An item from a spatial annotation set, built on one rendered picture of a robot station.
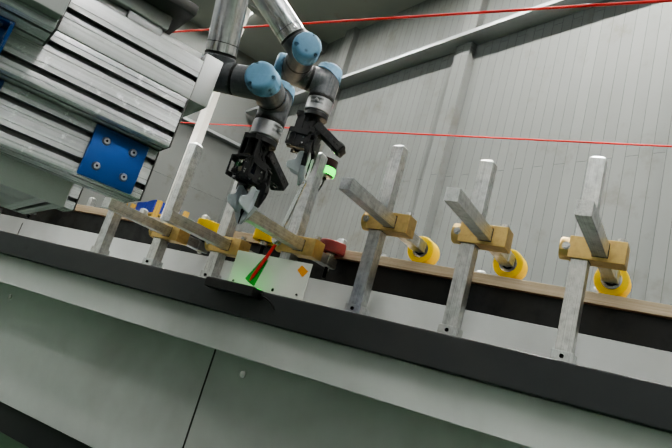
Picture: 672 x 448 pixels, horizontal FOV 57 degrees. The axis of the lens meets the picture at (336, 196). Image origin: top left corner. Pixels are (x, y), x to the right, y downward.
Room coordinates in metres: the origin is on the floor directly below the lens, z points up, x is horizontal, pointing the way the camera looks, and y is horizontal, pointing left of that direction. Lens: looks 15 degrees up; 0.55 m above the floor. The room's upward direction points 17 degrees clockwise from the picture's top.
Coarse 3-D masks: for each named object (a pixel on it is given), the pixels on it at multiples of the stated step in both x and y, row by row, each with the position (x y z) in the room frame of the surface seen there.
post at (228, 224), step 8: (232, 192) 1.82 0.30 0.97; (232, 208) 1.81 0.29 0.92; (224, 216) 1.82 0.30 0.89; (232, 216) 1.81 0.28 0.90; (224, 224) 1.81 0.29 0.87; (232, 224) 1.82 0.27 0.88; (224, 232) 1.81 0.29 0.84; (232, 232) 1.83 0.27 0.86; (216, 256) 1.81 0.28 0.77; (224, 256) 1.83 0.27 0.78; (208, 264) 1.82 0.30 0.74; (216, 264) 1.81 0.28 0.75; (216, 272) 1.82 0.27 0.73
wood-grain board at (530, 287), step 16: (80, 208) 2.51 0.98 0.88; (96, 208) 2.45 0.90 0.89; (352, 256) 1.79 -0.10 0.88; (384, 256) 1.73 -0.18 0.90; (416, 272) 1.68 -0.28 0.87; (432, 272) 1.65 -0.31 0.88; (448, 272) 1.62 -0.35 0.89; (512, 288) 1.53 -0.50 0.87; (528, 288) 1.51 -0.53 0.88; (544, 288) 1.48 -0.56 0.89; (560, 288) 1.46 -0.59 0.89; (592, 304) 1.43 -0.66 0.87; (608, 304) 1.40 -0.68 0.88; (624, 304) 1.38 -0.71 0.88; (640, 304) 1.37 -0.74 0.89; (656, 304) 1.35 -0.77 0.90
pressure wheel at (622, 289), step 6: (594, 276) 1.44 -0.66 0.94; (624, 276) 1.40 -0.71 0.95; (594, 282) 1.44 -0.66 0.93; (600, 282) 1.43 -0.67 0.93; (606, 282) 1.42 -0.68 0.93; (624, 282) 1.40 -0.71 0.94; (630, 282) 1.41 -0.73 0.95; (600, 288) 1.43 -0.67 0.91; (606, 288) 1.42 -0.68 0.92; (612, 288) 1.41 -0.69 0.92; (618, 288) 1.40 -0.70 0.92; (624, 288) 1.40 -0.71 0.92; (630, 288) 1.43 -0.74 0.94; (612, 294) 1.41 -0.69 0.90; (618, 294) 1.41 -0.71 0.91; (624, 294) 1.42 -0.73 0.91
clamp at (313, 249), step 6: (306, 240) 1.64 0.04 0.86; (312, 240) 1.63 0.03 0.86; (318, 240) 1.63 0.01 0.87; (276, 246) 1.69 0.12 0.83; (282, 246) 1.68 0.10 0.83; (306, 246) 1.63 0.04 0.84; (312, 246) 1.62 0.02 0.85; (318, 246) 1.64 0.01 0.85; (324, 246) 1.66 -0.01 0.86; (288, 252) 1.67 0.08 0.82; (294, 252) 1.65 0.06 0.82; (300, 252) 1.64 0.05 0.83; (306, 252) 1.63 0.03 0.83; (312, 252) 1.62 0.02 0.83; (318, 252) 1.64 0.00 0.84; (306, 258) 1.68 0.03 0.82; (312, 258) 1.65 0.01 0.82; (318, 258) 1.65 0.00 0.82
